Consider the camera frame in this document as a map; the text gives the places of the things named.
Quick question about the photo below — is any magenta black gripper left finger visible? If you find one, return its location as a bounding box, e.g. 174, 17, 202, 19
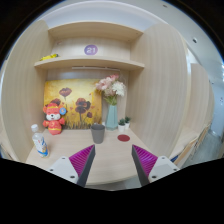
48, 145, 95, 187

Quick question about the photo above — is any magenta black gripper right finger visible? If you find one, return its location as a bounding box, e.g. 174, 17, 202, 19
132, 145, 179, 186

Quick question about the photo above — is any clear plastic water bottle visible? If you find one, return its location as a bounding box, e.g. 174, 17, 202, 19
31, 124, 49, 157

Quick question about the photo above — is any round red coaster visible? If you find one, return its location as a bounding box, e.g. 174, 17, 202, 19
117, 134, 130, 142

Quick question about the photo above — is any grey plastic cup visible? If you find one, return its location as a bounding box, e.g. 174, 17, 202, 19
91, 124, 105, 144

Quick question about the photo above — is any small potted succulent left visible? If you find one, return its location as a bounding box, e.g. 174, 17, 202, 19
118, 118, 125, 132

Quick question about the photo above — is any small potted succulent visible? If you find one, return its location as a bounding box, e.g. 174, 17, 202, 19
118, 118, 125, 132
125, 116, 131, 130

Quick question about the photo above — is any small potted succulent right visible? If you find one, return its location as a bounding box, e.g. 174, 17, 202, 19
125, 116, 131, 130

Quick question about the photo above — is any teal ceramic vase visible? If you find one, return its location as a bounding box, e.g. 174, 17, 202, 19
105, 105, 118, 130

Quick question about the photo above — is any red plush mascot doll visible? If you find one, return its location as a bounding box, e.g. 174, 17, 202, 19
43, 103, 66, 135

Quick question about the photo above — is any yellow poppy flower painting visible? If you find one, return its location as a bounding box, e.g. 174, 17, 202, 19
44, 79, 102, 130

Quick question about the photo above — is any pink white flower bouquet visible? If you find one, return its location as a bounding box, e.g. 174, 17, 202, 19
95, 74, 126, 106

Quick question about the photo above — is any wooden shelf board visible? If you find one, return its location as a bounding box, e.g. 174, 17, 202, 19
34, 56, 145, 71

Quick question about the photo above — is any yellow object on shelf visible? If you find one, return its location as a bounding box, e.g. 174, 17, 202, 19
40, 54, 59, 61

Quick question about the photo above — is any purple round number sticker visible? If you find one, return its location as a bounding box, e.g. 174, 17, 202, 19
84, 44, 98, 55

